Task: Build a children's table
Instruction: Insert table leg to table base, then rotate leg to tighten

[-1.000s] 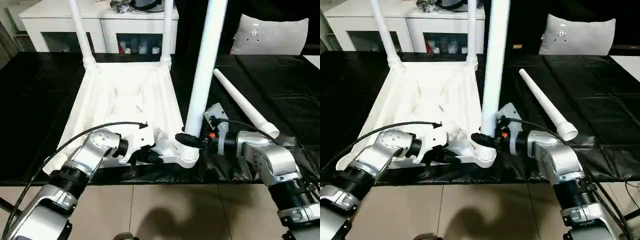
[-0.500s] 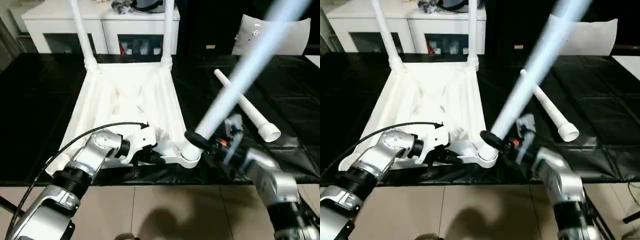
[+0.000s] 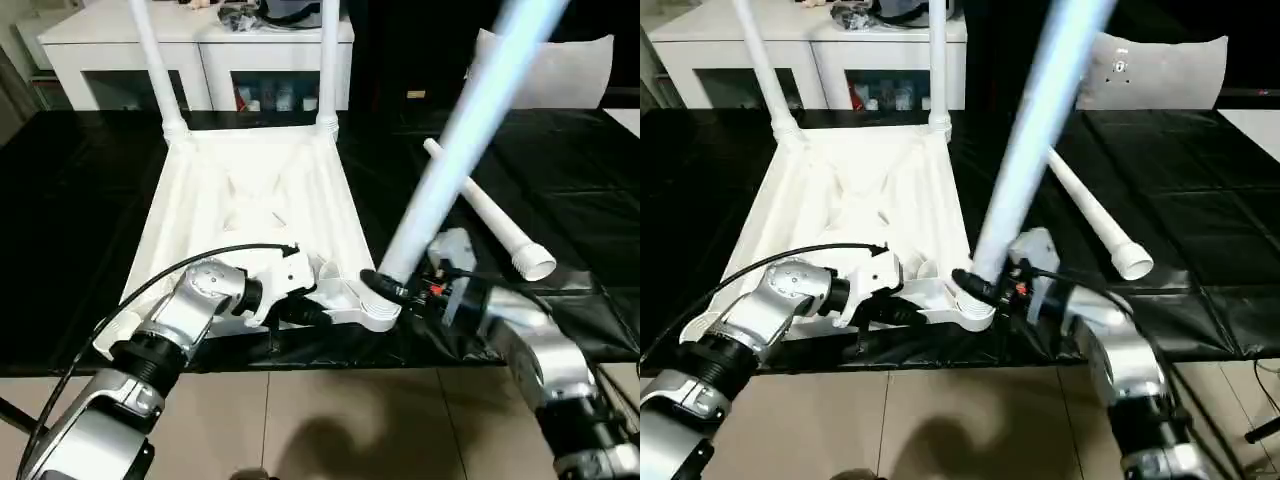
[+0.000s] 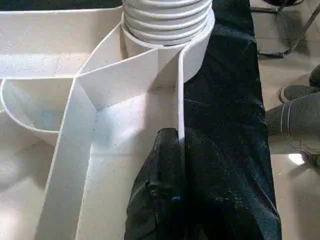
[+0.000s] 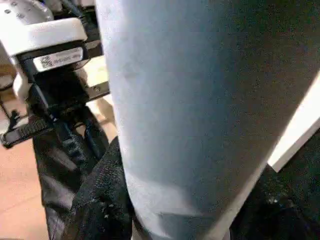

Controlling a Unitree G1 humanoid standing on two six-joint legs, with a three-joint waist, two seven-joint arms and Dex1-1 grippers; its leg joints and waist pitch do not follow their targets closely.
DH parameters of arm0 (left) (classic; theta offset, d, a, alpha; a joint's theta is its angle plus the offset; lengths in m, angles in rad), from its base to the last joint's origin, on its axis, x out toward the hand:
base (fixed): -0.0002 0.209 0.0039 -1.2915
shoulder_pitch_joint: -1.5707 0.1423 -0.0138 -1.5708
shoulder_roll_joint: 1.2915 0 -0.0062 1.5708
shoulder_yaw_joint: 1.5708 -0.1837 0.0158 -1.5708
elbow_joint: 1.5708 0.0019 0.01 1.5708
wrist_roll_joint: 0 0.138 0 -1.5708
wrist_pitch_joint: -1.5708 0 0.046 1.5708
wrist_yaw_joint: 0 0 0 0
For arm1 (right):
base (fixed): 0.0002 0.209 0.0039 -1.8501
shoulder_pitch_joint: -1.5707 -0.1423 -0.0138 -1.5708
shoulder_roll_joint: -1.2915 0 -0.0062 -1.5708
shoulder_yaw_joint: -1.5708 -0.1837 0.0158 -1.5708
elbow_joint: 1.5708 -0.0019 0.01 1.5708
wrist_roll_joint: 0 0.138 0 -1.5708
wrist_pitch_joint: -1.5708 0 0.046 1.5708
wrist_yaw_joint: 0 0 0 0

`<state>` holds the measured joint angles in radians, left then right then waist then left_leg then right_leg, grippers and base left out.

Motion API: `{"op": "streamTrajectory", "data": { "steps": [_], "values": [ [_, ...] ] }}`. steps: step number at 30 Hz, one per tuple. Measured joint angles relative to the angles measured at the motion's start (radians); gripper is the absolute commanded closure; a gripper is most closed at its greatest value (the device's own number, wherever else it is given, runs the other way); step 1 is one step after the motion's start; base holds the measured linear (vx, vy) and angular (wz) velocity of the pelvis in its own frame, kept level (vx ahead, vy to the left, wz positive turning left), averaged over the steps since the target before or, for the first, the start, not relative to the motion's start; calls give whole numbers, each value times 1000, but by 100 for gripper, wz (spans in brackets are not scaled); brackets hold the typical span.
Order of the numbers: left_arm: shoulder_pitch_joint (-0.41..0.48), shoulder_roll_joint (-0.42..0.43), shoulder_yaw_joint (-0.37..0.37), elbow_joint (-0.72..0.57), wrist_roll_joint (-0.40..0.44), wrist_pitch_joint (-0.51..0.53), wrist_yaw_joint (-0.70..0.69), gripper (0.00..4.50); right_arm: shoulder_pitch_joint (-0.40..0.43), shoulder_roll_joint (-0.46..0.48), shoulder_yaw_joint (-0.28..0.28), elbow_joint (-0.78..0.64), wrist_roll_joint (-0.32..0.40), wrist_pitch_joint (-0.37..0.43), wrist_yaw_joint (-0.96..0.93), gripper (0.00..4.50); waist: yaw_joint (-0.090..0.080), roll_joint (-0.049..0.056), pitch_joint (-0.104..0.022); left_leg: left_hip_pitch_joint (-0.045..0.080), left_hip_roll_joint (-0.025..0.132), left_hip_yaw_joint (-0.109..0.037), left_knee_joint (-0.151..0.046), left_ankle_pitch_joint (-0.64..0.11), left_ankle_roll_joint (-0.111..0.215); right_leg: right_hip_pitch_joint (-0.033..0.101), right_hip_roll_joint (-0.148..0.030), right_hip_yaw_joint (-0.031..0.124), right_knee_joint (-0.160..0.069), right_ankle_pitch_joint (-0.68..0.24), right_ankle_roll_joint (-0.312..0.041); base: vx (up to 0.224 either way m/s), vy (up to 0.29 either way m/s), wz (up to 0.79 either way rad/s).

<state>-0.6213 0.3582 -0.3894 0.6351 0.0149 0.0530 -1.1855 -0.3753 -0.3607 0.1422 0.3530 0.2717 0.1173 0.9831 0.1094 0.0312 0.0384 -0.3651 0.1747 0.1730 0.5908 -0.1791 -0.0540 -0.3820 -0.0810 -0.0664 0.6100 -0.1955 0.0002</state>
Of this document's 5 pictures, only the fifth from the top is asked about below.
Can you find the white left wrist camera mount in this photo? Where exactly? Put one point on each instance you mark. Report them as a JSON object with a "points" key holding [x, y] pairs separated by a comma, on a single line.
{"points": [[45, 32]]}

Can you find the white plastic table leg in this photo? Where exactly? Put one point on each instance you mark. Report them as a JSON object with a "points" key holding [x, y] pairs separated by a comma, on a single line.
{"points": [[187, 100]]}

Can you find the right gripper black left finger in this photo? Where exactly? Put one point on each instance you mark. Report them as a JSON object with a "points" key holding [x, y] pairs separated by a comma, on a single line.
{"points": [[102, 200]]}

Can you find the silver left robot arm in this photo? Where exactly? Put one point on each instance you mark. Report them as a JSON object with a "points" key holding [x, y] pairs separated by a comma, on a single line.
{"points": [[22, 10]]}

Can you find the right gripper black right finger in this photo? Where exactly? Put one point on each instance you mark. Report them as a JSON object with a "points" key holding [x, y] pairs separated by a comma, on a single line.
{"points": [[280, 220]]}

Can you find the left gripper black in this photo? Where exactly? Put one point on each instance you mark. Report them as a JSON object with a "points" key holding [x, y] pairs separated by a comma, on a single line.
{"points": [[62, 97]]}

